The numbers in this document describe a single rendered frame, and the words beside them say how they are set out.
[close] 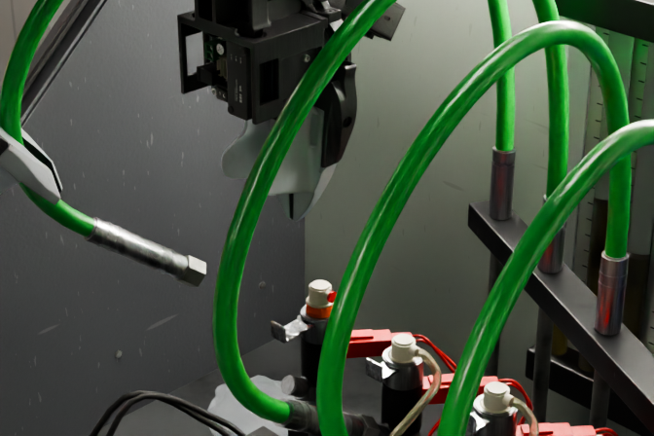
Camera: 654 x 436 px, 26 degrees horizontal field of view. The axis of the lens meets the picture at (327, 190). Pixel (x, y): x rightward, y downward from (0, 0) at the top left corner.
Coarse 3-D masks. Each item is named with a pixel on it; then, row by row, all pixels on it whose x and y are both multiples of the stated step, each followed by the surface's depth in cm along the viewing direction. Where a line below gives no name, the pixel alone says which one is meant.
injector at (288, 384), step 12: (324, 324) 99; (312, 336) 100; (312, 348) 100; (312, 360) 101; (312, 372) 101; (288, 384) 100; (300, 384) 100; (312, 384) 101; (300, 396) 101; (312, 396) 102
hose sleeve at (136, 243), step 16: (96, 224) 99; (112, 224) 100; (96, 240) 99; (112, 240) 99; (128, 240) 100; (144, 240) 101; (128, 256) 101; (144, 256) 101; (160, 256) 102; (176, 256) 102; (176, 272) 103
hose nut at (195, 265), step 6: (192, 258) 103; (192, 264) 103; (198, 264) 103; (204, 264) 104; (186, 270) 103; (192, 270) 103; (198, 270) 103; (204, 270) 104; (180, 276) 103; (186, 276) 103; (192, 276) 103; (198, 276) 103; (180, 282) 104; (186, 282) 103; (192, 282) 103; (198, 282) 104
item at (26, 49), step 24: (48, 0) 91; (504, 0) 104; (24, 24) 91; (48, 24) 92; (504, 24) 104; (24, 48) 91; (24, 72) 92; (0, 96) 93; (504, 96) 107; (0, 120) 93; (504, 120) 108; (504, 144) 109; (24, 192) 96; (72, 216) 98
